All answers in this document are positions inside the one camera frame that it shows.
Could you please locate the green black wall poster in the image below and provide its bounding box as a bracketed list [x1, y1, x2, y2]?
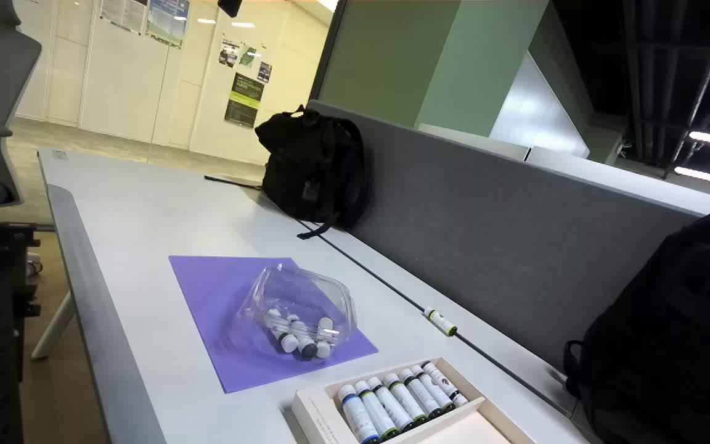
[222, 73, 265, 131]

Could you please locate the black cable white connector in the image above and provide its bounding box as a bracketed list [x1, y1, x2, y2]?
[295, 219, 574, 411]

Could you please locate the wooden tray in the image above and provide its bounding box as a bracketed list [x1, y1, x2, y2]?
[291, 356, 538, 444]

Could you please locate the white paint tube blue cap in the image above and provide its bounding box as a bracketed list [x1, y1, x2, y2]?
[336, 383, 381, 444]

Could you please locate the pale wall poster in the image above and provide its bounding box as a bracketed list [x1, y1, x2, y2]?
[97, 0, 148, 36]
[143, 0, 191, 50]

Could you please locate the black backpack with strap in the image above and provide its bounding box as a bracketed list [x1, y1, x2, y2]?
[253, 104, 367, 243]

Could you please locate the white paint tube green cap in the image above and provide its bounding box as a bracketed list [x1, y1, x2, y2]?
[352, 377, 399, 439]

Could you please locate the green pillar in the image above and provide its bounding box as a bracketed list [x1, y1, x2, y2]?
[311, 0, 596, 159]

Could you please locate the white table leg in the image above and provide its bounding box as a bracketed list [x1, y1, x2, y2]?
[30, 291, 78, 364]

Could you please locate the grey divider panel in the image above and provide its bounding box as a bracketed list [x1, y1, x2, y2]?
[307, 100, 710, 390]

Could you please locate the clear plastic bag with bottles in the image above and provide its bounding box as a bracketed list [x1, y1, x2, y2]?
[238, 259, 360, 349]

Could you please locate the purple mat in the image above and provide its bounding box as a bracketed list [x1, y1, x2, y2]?
[168, 255, 380, 397]

